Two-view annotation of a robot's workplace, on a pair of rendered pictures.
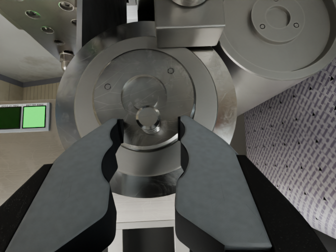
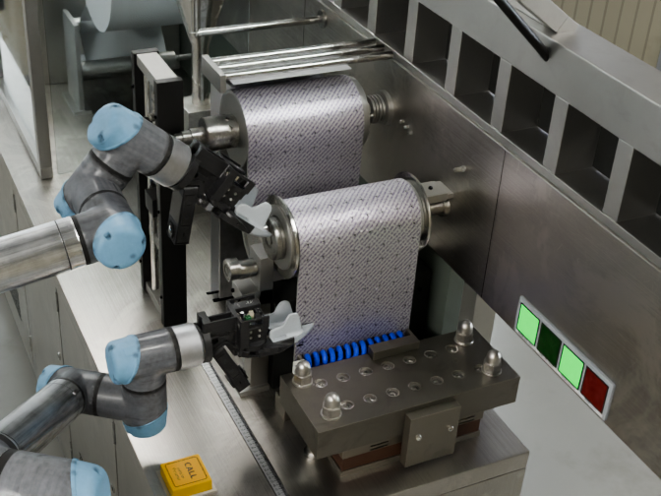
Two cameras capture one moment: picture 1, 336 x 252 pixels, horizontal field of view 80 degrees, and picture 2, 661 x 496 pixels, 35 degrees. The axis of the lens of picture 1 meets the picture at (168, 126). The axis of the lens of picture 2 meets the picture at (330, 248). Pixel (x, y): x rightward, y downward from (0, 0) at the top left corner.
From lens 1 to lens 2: 1.78 m
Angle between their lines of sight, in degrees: 61
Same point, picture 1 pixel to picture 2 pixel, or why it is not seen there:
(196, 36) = (260, 249)
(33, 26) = (436, 389)
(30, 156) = (543, 279)
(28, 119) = (532, 326)
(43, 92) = not seen: outside the picture
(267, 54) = not seen: hidden behind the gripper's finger
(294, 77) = not seen: hidden behind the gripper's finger
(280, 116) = (299, 180)
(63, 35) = (441, 370)
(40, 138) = (531, 293)
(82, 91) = (288, 258)
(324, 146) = (265, 166)
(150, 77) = (269, 244)
